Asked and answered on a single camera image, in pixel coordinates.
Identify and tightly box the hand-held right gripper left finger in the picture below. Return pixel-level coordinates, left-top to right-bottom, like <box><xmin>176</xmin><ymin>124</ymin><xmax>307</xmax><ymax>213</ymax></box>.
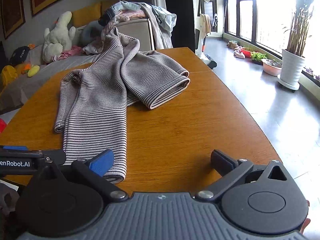
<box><xmin>27</xmin><ymin>149</ymin><xmax>128</xmax><ymax>202</ymax></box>

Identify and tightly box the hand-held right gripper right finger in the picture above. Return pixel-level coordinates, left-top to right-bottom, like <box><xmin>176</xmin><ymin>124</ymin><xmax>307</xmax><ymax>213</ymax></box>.
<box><xmin>196</xmin><ymin>149</ymin><xmax>297</xmax><ymax>202</ymax></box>

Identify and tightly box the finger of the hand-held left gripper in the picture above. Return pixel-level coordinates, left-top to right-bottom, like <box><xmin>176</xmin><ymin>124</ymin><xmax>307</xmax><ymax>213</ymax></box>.
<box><xmin>0</xmin><ymin>145</ymin><xmax>67</xmax><ymax>165</ymax></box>

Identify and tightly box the striped grey sweater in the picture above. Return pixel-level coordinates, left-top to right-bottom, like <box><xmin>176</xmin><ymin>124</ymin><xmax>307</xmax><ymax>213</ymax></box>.
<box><xmin>54</xmin><ymin>26</ymin><xmax>191</xmax><ymax>184</ymax></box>

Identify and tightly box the pile of mixed clothes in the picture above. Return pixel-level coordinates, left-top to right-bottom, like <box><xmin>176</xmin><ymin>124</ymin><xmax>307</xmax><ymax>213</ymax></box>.
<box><xmin>98</xmin><ymin>0</ymin><xmax>177</xmax><ymax>49</ymax></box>

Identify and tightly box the person's right hand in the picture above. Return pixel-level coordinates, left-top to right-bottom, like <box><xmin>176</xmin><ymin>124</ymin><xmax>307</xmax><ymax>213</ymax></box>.
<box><xmin>300</xmin><ymin>199</ymin><xmax>311</xmax><ymax>235</ymax></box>

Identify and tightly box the grey sofa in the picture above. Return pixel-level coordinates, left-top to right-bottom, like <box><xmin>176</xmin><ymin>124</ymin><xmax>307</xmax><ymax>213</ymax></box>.
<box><xmin>0</xmin><ymin>1</ymin><xmax>155</xmax><ymax>115</ymax></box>

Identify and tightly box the yellow plush toy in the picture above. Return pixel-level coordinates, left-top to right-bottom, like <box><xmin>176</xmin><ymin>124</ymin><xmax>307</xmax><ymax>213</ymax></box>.
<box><xmin>1</xmin><ymin>65</ymin><xmax>18</xmax><ymax>87</ymax></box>

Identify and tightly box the small yellow-green plush toy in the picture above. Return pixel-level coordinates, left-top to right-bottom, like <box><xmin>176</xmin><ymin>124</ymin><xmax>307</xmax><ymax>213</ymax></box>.
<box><xmin>27</xmin><ymin>65</ymin><xmax>40</xmax><ymax>77</ymax></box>

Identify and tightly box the orange plush toy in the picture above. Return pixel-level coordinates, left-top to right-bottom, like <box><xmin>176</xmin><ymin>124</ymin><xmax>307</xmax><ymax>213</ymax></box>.
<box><xmin>15</xmin><ymin>62</ymin><xmax>32</xmax><ymax>75</ymax></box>

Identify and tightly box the black cap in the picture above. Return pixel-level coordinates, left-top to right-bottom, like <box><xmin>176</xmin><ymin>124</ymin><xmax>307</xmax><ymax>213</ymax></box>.
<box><xmin>9</xmin><ymin>46</ymin><xmax>30</xmax><ymax>65</ymax></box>

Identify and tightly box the pink basin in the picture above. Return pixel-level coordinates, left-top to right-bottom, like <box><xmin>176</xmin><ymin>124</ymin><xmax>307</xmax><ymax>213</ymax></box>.
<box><xmin>262</xmin><ymin>59</ymin><xmax>283</xmax><ymax>77</ymax></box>

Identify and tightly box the pink cloth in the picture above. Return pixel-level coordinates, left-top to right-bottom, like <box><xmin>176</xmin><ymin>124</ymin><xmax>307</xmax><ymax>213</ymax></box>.
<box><xmin>52</xmin><ymin>45</ymin><xmax>84</xmax><ymax>61</ymax></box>

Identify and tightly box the tray of green plants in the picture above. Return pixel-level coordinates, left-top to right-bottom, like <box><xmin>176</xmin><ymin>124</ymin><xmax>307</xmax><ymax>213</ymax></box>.
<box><xmin>251</xmin><ymin>52</ymin><xmax>268</xmax><ymax>65</ymax></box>

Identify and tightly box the white duck plush toy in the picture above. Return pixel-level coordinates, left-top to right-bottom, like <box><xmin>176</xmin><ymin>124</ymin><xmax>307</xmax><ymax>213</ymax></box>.
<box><xmin>42</xmin><ymin>11</ymin><xmax>76</xmax><ymax>63</ymax></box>

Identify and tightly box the potted palm in white pot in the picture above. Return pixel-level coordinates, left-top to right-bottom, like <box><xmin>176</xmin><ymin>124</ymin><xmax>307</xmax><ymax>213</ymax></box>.
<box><xmin>277</xmin><ymin>0</ymin><xmax>320</xmax><ymax>90</ymax></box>

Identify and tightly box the crumpled floral cloth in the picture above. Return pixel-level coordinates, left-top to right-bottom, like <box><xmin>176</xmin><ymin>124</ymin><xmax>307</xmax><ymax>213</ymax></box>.
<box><xmin>82</xmin><ymin>36</ymin><xmax>104</xmax><ymax>55</ymax></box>

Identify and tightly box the white upright floor cleaner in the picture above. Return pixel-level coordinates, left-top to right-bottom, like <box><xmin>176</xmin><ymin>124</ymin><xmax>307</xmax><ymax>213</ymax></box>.
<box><xmin>194</xmin><ymin>0</ymin><xmax>218</xmax><ymax>69</ymax></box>

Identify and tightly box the grey neck pillow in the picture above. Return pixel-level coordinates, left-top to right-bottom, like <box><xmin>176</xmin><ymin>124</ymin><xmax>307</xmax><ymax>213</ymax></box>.
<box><xmin>79</xmin><ymin>21</ymin><xmax>104</xmax><ymax>44</ymax></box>

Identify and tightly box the beige hanging towel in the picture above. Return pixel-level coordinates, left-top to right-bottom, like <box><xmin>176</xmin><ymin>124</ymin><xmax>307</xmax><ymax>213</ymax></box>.
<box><xmin>199</xmin><ymin>14</ymin><xmax>212</xmax><ymax>35</ymax></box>

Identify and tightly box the yellow sofa cushion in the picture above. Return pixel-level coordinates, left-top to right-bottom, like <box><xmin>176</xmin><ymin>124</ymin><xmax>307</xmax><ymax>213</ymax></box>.
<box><xmin>71</xmin><ymin>2</ymin><xmax>102</xmax><ymax>28</ymax></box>
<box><xmin>101</xmin><ymin>0</ymin><xmax>118</xmax><ymax>11</ymax></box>

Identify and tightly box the dark curtain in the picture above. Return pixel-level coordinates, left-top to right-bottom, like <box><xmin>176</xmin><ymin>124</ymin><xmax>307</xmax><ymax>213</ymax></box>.
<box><xmin>162</xmin><ymin>0</ymin><xmax>195</xmax><ymax>51</ymax></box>

